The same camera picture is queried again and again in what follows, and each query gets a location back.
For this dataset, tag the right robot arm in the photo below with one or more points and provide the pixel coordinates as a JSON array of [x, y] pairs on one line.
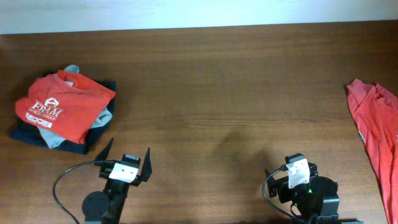
[[317, 201]]

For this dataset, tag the folded navy blue t-shirt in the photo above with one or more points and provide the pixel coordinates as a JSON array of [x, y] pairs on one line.
[[30, 134]]

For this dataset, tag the folded red printed t-shirt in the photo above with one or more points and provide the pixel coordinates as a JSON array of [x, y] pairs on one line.
[[64, 103]]

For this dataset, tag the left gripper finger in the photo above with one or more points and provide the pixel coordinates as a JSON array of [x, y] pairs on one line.
[[102, 156], [146, 171]]

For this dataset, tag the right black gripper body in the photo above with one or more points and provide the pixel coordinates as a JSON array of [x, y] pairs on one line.
[[285, 194]]

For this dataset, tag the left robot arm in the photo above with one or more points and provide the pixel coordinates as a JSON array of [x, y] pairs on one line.
[[106, 206]]

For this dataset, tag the plain red t-shirt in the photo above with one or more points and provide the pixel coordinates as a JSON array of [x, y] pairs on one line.
[[374, 111]]

